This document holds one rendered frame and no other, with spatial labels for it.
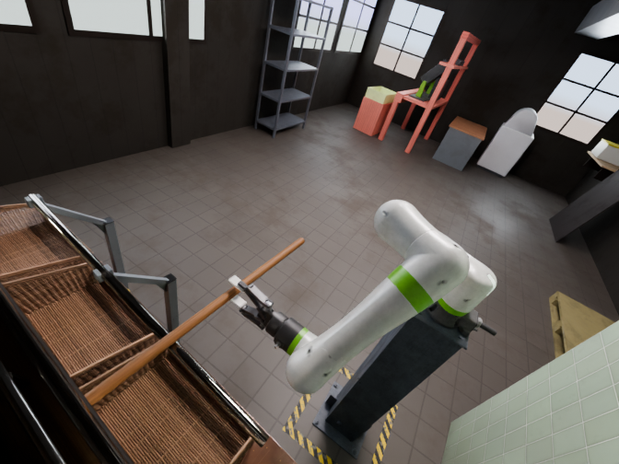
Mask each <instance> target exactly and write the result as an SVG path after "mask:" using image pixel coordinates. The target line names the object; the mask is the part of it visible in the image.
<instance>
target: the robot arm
mask: <svg viewBox="0 0 619 464"><path fill-rule="evenodd" d="M374 227H375V230H376V232H377V234H378V235H379V237H380V238H381V239H382V240H384V241H385V242H387V243H388V244H389V245H390V246H392V247H393V248H394V249H395V250H396V251H397V252H398V253H399V254H400V255H401V256H402V257H403V258H404V259H405V261H404V262H403V263H402V264H400V265H399V266H398V267H397V268H396V269H395V270H394V271H393V272H392V273H390V274H389V275H388V276H387V277H386V278H385V279H384V280H383V281H382V282H381V283H380V284H379V285H378V286H377V287H376V288H375V289H374V290H373V291H372V292H371V293H370V294H369V295H368V296H367V297H366V298H365V299H364V300H363V301H362V302H361V303H360V304H358V305H357V306H356V307H355V308H354V309H353V310H352V311H351V312H349V313H348V314H347V315H346V316H345V317H343V318H342V319H341V320H340V321H338V322H337V323H336V324H334V325H333V326H332V327H331V328H330V329H328V330H327V331H326V332H324V333H323V334H321V335H320V336H319V337H318V336H316V335H314V334H313V333H312V332H310V331H309V330H307V329H306V328H305V327H304V326H302V325H301V324H300V323H299V322H298V321H296V320H295V319H293V318H288V317H287V316H286V315H285V314H283V313H282V312H275V311H274V310H273V309H272V305H273V304H274V302H273V301H272V300H270V299H269V298H268V297H267V296H265V295H264V294H263V293H262V292H261V291H260V290H259V289H258V288H257V287H256V286H255V285H254V284H250V285H246V284H245V283H244V282H242V281H241V280H240V278H238V277H237V276H236V275H234V276H232V277H231V278H229V279H228V281H229V282H230V283H231V284H233V285H234V286H235V287H237V288H238V289H239V290H240V291H241V292H242V293H244V292H245V293H246V295H247V296H248V297H249V298H250V300H251V301H252V303H253V304H254V305H255V306H256V308H254V307H251V306H248V305H246V304H247V302H246V301H245V300H243V299H242V298H241V297H240V296H238V295H236V296H234V297H233V298H232V299H230V300H231V301H232V302H233V303H234V304H235V305H237V306H238V307H239V308H240V310H239V312H242V313H241V314H242V316H244V317H245V318H247V319H249V320H250V321H251V322H253V323H254V324H256V325H257V326H258V327H259V328H260V329H261V330H263V329H264V328H265V327H266V328H265V331H266V332H267V333H269V334H270V335H271V336H272V337H274V344H275V346H274V348H275V349H276V348H277V347H279V348H280V349H283V350H284V351H285V352H286V353H287V354H289V355H290V357H289V358H288V360H287V363H286V379H287V381H288V383H289V385H290V386H291V388H292V389H293V390H295V391H296V392H298V393H301V394H312V393H315V392H317V391H318V390H319V389H321V388H322V387H323V385H324V384H325V383H326V382H327V381H328V380H329V379H330V378H331V377H332V376H334V375H335V374H336V373H337V372H338V371H339V370H340V369H341V368H342V367H343V366H344V365H346V364H347V363H348V362H349V361H350V360H351V359H353V358H354V357H355V356H356V355H357V354H359V353H360V352H362V351H363V350H364V349H365V348H367V347H368V346H369V345H371V344H372V343H373V342H375V341H376V340H377V339H379V338H380V337H382V336H383V335H385V334H386V333H388V332H389V331H391V330H393V329H394V328H396V327H398V326H399V325H401V324H403V323H404V322H406V321H407V320H408V319H410V318H412V317H414V316H415V315H417V314H418V313H420V312H421V311H423V310H424V309H426V311H427V313H428V314H429V315H430V317H431V318H432V319H433V320H434V321H435V322H437V323H438V324H440V325H442V326H444V327H446V328H449V329H456V328H458V329H459V330H460V332H461V333H462V334H463V335H465V336H468V335H469V334H470V332H471V331H478V330H477V329H476V328H479V327H480V328H481V329H483V330H485V331H487V332H489V333H490V334H492V335H494V336H496V334H497V331H496V330H494V329H493V328H491V327H489V326H488V325H486V324H484V323H483V321H482V319H481V318H479V317H478V316H479V313H478V312H477V311H475V310H473V309H474V308H475V307H476V306H477V305H478V304H479V303H480V302H481V301H483V300H484V299H485V298H486V297H487V296H488V295H489V294H490V293H491V292H492V291H493V290H494V289H495V288H496V277H495V275H494V274H493V272H492V271H491V270H490V269H489V268H488V267H486V266H485V265H484V264H482V263H481V262H479V261H478V260H477V259H475V258H474V257H472V256H471V255H469V254H468V253H467V252H466V251H464V249H463V248H462V247H461V246H460V245H458V244H457V243H455V242H454V241H452V240H451V239H450V238H449V237H447V236H446V235H443V234H442V233H441V232H439V231H438V230H436V229H435V228H434V227H433V226H432V225H430V224H429V223H428V222H427V221H426V219H425V218H424V217H423V216H422V215H421V214H420V213H419V212H418V211H417V210H416V208H415V207H414V206H413V205H412V204H410V203H408V202H406V201H403V200H392V201H388V202H386V203H385V204H383V205H382V206H381V207H380V208H379V209H378V211H377V212H376V214H375V217H374ZM248 291H249V292H248ZM260 307H261V308H260ZM246 313H247V314H246Z"/></svg>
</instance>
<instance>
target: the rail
mask: <svg viewBox="0 0 619 464"><path fill-rule="evenodd" d="M0 318H1V319H2V321H3V322H4V323H5V325H6V326H7V328H8V329H9V331H10V332H11V333H12V335H13V336H14V338H15V339H16V341H17V342H18V344H19V346H20V347H21V348H22V350H23V351H24V353H25V354H26V356H27V357H28V359H29V360H30V361H31V363H32V364H33V365H34V367H35V368H36V370H37V371H38V373H39V374H40V376H41V378H42V379H43V380H44V382H45V383H46V385H47V386H48V388H49V389H50V391H51V392H52V394H53V395H54V397H55V398H56V399H57V400H58V402H59V403H60V405H61V406H62V408H63V409H64V411H65V412H66V414H67V415H68V417H69V418H70V420H71V421H72V423H73V424H74V426H75V427H76V429H77V430H78V432H79V433H80V434H81V435H82V437H83V438H84V440H85V441H86V442H87V444H88V446H89V447H90V449H91V450H92V452H93V453H94V455H95V456H96V457H97V459H98V460H99V462H100V464H128V463H127V461H126V460H125V458H124V457H123V455H122V454H121V453H120V451H119V450H118V448H117V447H116V446H115V445H114V444H113V443H112V441H111V439H110V438H109V437H108V435H107V434H106V432H105V431H104V430H103V428H102V427H101V426H100V424H99V422H98V421H97V420H96V418H95V417H94V416H93V414H92V413H91V411H90V410H89V409H88V407H87V406H86V404H85V403H84V402H83V401H82V400H81V398H80V397H79V396H78V394H77V393H76V391H75V390H74V388H73V387H72V386H71V384H70V383H69V381H68V380H67V379H66V377H65V376H64V374H63V373H62V371H61V370H60V369H59V367H58V366H57V365H56V363H55V362H54V361H53V360H52V358H51V357H50V356H49V354H48V353H47V351H46V350H45V349H44V347H43V346H42V344H41V343H40V341H39V340H38V339H37V337H36V336H35V334H34V333H33V332H32V330H31V329H30V328H29V326H28V324H27V323H26V322H25V320H24V319H23V318H22V317H21V316H20V314H19V313H18V311H17V310H16V309H15V307H14V306H13V304H12V303H11V302H10V300H9V299H8V298H7V296H6V294H5V293H4V292H3V290H2V289H1V288H0Z"/></svg>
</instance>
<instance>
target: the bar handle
mask: <svg viewBox="0 0 619 464"><path fill-rule="evenodd" d="M29 383H30V382H29V380H28V379H27V378H25V377H23V376H20V375H18V374H15V373H13V372H8V370H7V368H6V366H5V365H4V363H3V362H2V360H1V359H0V390H1V392H2V393H3V395H4V397H5V398H6V401H7V402H8V404H9V406H10V407H11V409H12V410H13V412H14V414H15V415H16V416H17V418H18V420H19V422H20V423H21V425H22V427H23V428H24V430H25V432H26V433H27V435H28V437H29V439H30V440H31V442H32V444H33V445H34V446H35V448H36V449H37V451H38V453H39V454H40V456H41V458H42V460H43V462H44V463H45V464H67V462H66V461H65V459H64V457H63V455H62V454H61V452H60V451H59V449H58V448H57V446H56V444H55V443H54V442H53V440H52V439H51V437H50V435H49V434H48V432H47V431H46V429H45V428H44V426H43V424H42V423H41V421H40V419H39V418H38V416H37V415H36V413H35V411H33V409H32V408H31V406H30V405H29V402H28V401H27V399H26V398H25V396H24V395H23V393H22V391H21V390H22V389H23V388H25V387H26V386H27V385H28V384H29Z"/></svg>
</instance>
